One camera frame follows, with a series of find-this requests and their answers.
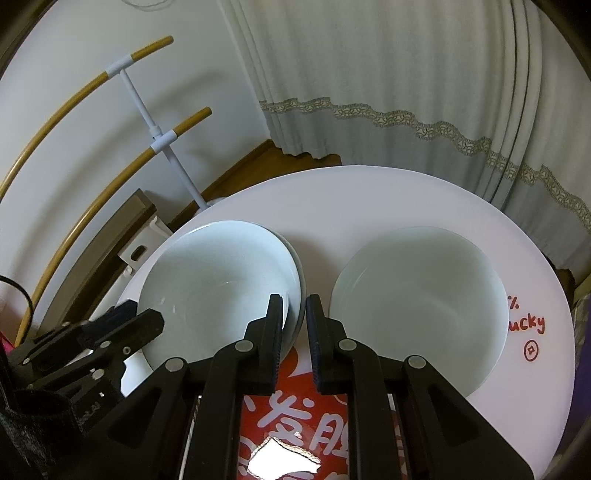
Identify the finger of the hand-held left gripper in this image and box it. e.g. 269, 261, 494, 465
76, 300, 139, 339
83, 308, 165, 356

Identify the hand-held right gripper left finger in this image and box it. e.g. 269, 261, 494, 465
99, 294, 289, 480

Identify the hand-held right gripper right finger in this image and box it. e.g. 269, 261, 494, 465
305, 294, 536, 480

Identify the round white red table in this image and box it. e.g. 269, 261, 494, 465
115, 165, 575, 480

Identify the white barre stand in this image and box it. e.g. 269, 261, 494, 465
105, 55, 208, 210

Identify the white grey curtain panel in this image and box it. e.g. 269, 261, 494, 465
217, 0, 518, 204
503, 0, 591, 278

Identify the black cable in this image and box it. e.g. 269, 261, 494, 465
0, 274, 34, 347

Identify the black strap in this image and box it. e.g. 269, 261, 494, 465
0, 390, 75, 467

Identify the brown wooden frame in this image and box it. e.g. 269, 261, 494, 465
34, 188, 155, 333

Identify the wooden barre rail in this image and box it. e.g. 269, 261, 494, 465
14, 107, 213, 347
0, 36, 174, 199

